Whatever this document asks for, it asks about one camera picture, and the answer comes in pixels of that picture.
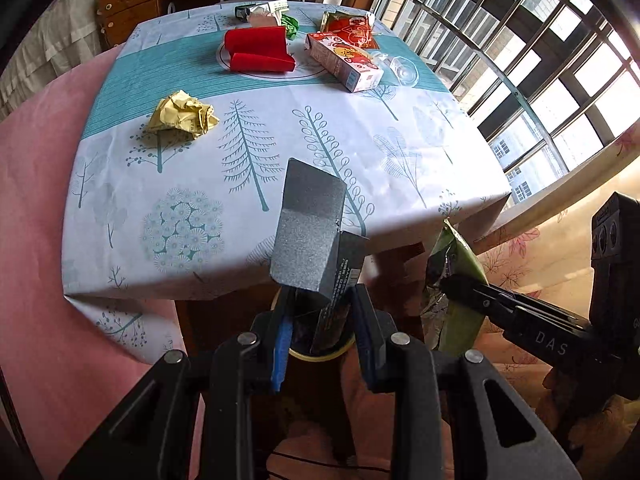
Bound pink red carton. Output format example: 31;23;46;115
304;31;385;94

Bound red snack bag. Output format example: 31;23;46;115
319;9;377;51

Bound floral beige cloth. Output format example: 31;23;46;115
472;120;640;311

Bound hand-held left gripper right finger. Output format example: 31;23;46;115
350;284;581;480

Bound wooden cabinet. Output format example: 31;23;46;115
96;0;224;47

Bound yellow crumpled paper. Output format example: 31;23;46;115
146;90;220;137

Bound window grille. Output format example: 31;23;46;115
369;0;640;203

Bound beige ruffled cloth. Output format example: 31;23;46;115
0;0;112;122

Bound green snack wrapper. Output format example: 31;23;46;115
420;219;489;357

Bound clear plastic cup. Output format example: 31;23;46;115
369;50;420;87

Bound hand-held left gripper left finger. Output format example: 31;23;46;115
59;285;296;480

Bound round bin with cream rim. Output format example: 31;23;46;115
270;285;357;364

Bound black white packet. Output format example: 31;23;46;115
234;2;291;19

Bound pink cloth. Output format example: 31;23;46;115
0;44;206;480

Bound black cable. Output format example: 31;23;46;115
267;451;392;476

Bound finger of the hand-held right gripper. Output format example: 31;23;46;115
439;271;526;336

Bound grey black carton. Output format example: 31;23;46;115
270;157;370;356

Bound tree print tablecloth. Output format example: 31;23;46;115
61;0;512;367

